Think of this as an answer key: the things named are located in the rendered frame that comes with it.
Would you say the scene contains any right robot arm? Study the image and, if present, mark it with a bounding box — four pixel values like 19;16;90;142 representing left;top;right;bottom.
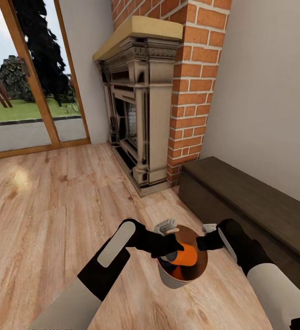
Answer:
196;219;300;330

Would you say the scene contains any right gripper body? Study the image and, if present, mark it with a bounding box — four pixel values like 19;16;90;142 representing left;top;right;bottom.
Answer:
196;232;225;251

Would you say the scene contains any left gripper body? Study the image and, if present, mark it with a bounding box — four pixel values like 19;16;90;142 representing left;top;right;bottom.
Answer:
150;232;178;259

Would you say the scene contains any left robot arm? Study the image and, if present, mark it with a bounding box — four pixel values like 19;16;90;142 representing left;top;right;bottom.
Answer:
26;219;184;330

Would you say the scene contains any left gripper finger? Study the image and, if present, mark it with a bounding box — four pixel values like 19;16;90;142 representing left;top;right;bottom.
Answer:
176;242;184;251

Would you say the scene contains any trash can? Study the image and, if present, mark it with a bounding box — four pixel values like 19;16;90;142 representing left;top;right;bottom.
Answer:
157;224;208;289

